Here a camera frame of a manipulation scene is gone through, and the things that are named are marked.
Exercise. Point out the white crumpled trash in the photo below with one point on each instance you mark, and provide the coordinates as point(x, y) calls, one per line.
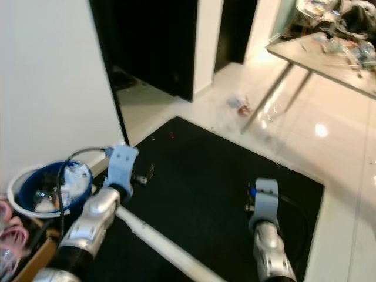
point(75, 182)

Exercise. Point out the white plastic bag trash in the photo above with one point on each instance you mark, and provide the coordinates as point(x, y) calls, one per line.
point(236, 101)

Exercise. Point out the blue rubbish bin white rim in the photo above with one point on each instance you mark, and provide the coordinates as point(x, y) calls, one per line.
point(29, 191)

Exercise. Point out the black rug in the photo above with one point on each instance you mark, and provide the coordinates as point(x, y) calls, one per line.
point(205, 176)

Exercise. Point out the white pole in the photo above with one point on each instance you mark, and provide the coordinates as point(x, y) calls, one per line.
point(164, 244)

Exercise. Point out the red crumpled wrapper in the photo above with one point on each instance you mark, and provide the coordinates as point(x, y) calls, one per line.
point(245, 110)

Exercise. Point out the brown cardboard box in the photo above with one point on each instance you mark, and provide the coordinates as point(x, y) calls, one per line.
point(38, 264)

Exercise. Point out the light wooden table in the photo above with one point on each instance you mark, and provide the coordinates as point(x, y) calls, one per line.
point(329, 61)

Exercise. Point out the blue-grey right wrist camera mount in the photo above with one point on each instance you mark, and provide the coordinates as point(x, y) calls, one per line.
point(264, 205)

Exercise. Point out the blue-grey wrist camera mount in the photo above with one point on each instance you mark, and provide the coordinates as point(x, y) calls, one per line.
point(264, 205)
point(122, 167)

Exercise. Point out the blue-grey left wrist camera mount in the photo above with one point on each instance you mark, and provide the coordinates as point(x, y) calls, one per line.
point(122, 167)

